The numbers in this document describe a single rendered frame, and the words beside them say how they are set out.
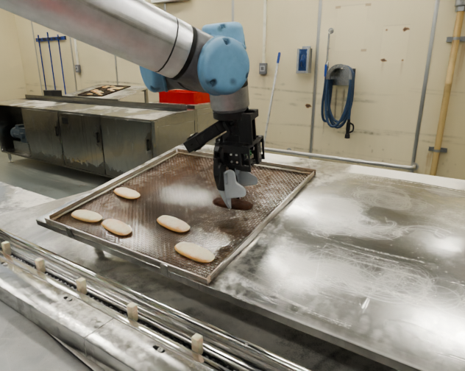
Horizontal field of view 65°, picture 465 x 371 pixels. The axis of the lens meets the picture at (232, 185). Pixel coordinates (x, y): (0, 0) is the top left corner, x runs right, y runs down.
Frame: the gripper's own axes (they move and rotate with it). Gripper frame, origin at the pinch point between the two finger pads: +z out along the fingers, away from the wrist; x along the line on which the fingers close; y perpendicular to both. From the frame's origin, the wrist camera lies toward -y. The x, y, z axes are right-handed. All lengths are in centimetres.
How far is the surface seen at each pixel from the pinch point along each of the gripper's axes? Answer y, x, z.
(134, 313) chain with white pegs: -3.0, -30.6, 6.7
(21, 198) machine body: -86, 2, 15
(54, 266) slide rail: -29.3, -26.3, 7.7
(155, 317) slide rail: 0.3, -29.3, 7.6
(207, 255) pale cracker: 2.3, -14.8, 4.5
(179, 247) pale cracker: -4.4, -14.6, 4.5
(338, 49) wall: -59, 351, 14
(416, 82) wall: 20, 338, 45
